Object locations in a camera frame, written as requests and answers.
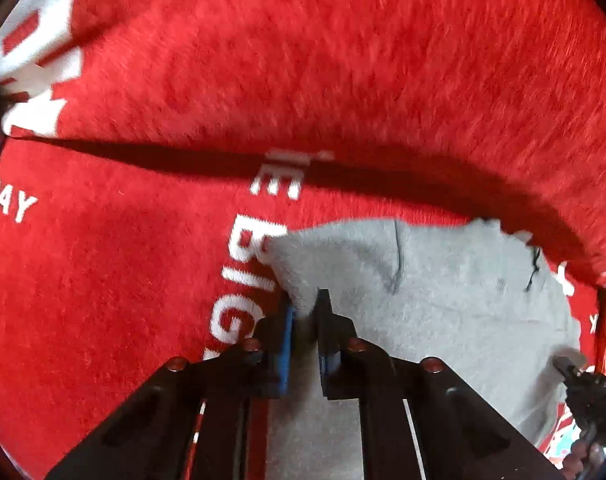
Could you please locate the grey knit sweater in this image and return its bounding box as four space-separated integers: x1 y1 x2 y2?
266 219 580 479

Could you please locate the person's right hand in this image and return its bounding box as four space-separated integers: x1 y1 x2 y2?
560 439 604 480

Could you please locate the red blanket with white print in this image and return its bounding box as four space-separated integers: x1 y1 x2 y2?
0 0 606 479

